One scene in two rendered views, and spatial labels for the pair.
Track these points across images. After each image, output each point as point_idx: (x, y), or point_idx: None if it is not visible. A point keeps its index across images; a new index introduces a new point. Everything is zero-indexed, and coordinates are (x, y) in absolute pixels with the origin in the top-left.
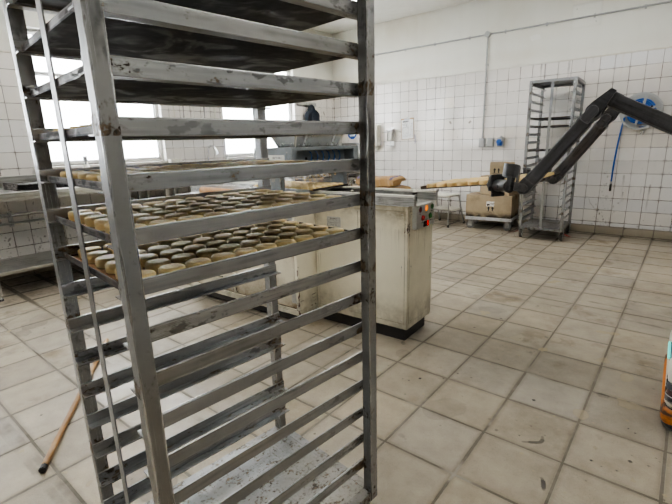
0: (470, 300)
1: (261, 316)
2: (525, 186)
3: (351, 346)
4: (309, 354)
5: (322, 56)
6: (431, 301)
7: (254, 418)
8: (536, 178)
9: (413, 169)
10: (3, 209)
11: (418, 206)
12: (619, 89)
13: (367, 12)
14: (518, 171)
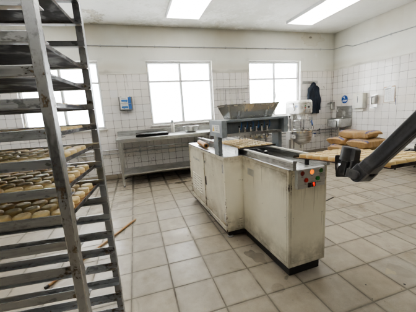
0: (384, 253)
1: (214, 224)
2: (356, 174)
3: (246, 266)
4: (13, 307)
5: (27, 78)
6: (343, 244)
7: None
8: (370, 166)
9: (392, 125)
10: (137, 144)
11: (299, 170)
12: None
13: (28, 38)
14: (354, 156)
